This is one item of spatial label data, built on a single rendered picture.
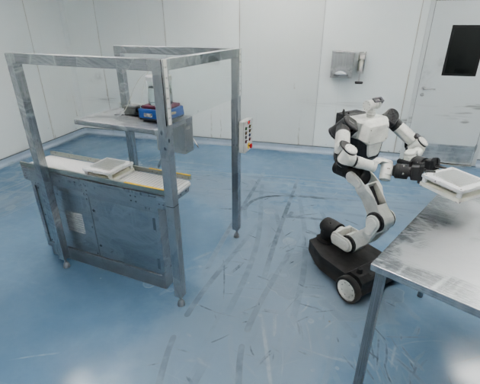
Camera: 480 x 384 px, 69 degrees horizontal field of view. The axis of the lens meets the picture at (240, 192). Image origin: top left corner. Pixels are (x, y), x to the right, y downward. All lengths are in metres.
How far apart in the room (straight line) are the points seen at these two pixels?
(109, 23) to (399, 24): 4.26
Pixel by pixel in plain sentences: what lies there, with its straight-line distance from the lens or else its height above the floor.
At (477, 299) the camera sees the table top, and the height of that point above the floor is 0.86.
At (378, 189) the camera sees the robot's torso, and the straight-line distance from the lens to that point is 2.65.
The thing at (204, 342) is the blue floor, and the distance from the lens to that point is 2.41.
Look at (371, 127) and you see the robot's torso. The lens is 2.44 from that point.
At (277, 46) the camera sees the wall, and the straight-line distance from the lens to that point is 5.46.
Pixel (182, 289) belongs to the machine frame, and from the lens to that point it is 2.55.
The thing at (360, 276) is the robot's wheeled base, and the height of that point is 0.21.
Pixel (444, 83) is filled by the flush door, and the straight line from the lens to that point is 5.57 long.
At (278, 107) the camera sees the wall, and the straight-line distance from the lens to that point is 5.56.
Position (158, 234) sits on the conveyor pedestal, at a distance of 2.51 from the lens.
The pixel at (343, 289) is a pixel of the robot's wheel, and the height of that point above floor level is 0.08.
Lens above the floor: 1.80
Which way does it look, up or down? 25 degrees down
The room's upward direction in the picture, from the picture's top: straight up
